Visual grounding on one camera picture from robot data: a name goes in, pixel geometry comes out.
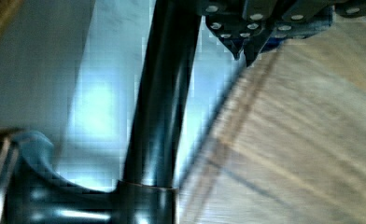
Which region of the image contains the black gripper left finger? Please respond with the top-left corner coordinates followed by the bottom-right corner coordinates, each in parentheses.
top-left (199, 0), bottom-right (246, 60)

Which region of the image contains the wooden drawer with black handle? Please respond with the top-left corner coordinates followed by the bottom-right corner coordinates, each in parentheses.
top-left (0, 0), bottom-right (204, 224)

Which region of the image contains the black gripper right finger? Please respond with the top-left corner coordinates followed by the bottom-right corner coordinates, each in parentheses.
top-left (243, 0), bottom-right (333, 66)

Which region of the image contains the wooden cutting board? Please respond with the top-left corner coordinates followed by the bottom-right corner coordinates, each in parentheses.
top-left (178, 17), bottom-right (366, 224)

